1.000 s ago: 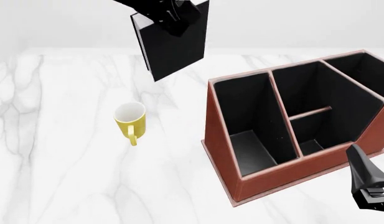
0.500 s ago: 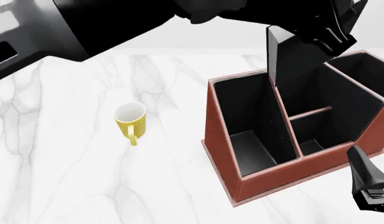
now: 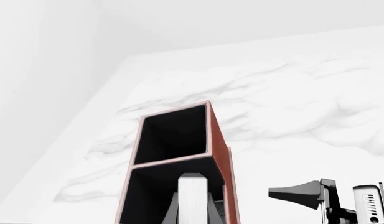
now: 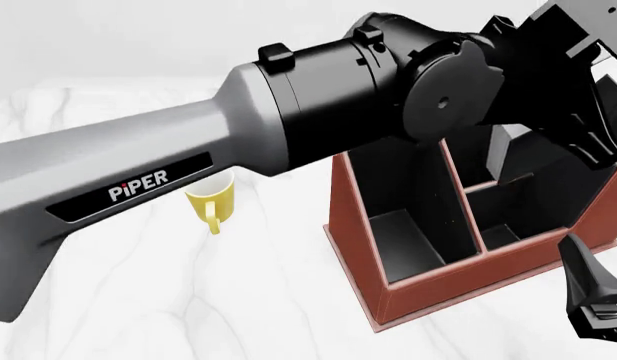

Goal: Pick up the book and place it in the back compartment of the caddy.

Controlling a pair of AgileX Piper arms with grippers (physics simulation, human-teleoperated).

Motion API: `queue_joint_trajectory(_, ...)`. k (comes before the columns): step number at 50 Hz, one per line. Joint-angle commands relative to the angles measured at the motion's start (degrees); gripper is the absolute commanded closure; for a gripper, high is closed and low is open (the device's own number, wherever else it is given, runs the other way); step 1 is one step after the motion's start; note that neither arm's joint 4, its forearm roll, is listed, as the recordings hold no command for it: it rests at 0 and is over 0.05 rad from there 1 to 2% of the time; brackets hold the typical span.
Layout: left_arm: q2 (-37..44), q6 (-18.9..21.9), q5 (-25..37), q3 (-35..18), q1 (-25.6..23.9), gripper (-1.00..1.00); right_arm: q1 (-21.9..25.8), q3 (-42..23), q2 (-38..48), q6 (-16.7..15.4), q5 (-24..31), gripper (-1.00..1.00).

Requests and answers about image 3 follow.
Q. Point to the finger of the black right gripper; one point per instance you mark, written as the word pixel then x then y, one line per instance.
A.
pixel 296 192

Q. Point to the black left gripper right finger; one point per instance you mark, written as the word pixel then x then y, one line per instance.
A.
pixel 213 213

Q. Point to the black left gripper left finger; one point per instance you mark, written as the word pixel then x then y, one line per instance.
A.
pixel 173 212

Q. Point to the red-brown desk caddy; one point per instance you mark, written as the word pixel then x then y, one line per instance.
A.
pixel 221 149

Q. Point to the pale grey flat plate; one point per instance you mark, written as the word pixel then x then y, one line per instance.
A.
pixel 366 205

